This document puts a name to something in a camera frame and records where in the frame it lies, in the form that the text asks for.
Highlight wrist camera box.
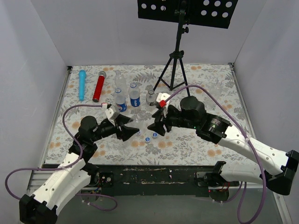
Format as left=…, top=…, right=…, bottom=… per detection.
left=105, top=104, right=120, bottom=126
left=156, top=93, right=170, bottom=109

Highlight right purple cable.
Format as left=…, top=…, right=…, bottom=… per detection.
left=163, top=84, right=268, bottom=224

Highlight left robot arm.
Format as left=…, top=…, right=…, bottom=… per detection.
left=19, top=114, right=139, bottom=224

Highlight Pepsi bottle logo label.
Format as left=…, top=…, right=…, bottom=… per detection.
left=113, top=87, right=128, bottom=113

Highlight tall clear plastic bottle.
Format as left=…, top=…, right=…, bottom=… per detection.
left=114, top=70, right=127, bottom=92

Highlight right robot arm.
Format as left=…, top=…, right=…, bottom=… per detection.
left=148, top=93, right=299, bottom=196

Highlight black table front rail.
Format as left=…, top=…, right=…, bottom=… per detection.
left=75, top=163, right=239, bottom=197

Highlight small black-label clear bottle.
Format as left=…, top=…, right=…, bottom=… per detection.
left=146, top=89, right=157, bottom=106

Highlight blue toy microphone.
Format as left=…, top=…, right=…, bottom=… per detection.
left=78, top=70, right=86, bottom=101

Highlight floral tablecloth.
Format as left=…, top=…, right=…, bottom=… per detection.
left=44, top=64, right=252, bottom=166

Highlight red glitter toy microphone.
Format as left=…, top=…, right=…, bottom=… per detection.
left=93, top=71, right=107, bottom=102

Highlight clear Pocari bottle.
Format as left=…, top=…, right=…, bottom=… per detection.
left=125, top=116, right=145, bottom=148

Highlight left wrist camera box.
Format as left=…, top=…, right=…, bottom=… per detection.
left=105, top=104, right=120, bottom=126

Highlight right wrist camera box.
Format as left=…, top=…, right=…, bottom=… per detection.
left=156, top=93, right=170, bottom=109

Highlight Pepsi bottle text label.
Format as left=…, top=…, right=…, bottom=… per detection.
left=128, top=82, right=141, bottom=111

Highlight black music stand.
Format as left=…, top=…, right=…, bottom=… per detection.
left=137, top=0, right=238, bottom=91

